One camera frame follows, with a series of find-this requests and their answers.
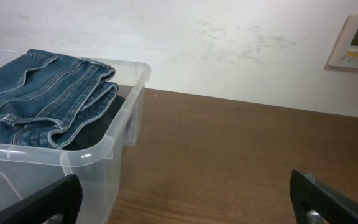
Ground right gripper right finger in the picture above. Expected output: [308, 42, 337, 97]
[290, 169, 358, 224]

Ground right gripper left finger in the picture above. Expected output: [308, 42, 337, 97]
[0, 174, 83, 224]

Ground dark blue jeans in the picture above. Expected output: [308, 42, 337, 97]
[0, 49, 118, 149]

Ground clear plastic storage bin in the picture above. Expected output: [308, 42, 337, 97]
[0, 50, 151, 223]

